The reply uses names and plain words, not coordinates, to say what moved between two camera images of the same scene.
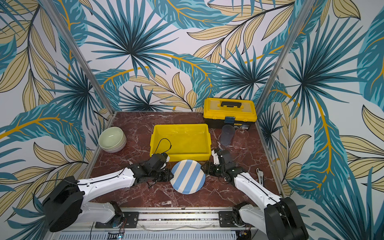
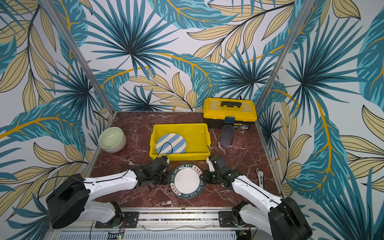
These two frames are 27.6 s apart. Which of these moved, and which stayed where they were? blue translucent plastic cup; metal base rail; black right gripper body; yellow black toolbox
Moved: black right gripper body
Stayed: yellow black toolbox; blue translucent plastic cup; metal base rail
